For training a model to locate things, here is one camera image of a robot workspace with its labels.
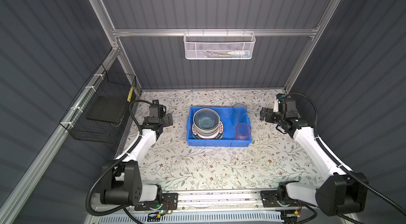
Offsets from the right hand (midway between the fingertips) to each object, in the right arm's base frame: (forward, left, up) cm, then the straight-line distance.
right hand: (271, 113), depth 83 cm
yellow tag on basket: (+5, +75, +8) cm, 75 cm away
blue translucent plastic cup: (+7, +15, -10) cm, 19 cm away
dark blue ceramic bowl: (+3, +35, -10) cm, 36 cm away
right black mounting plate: (-37, +5, -18) cm, 42 cm away
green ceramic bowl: (-7, +34, -7) cm, 36 cm away
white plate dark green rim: (-5, +27, -14) cm, 31 cm away
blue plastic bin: (-6, +21, -18) cm, 28 cm away
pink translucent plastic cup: (-4, +13, -13) cm, 19 cm away
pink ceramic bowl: (-7, +34, -12) cm, 37 cm away
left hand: (+1, +61, -4) cm, 61 cm away
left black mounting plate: (-39, +52, -16) cm, 67 cm away
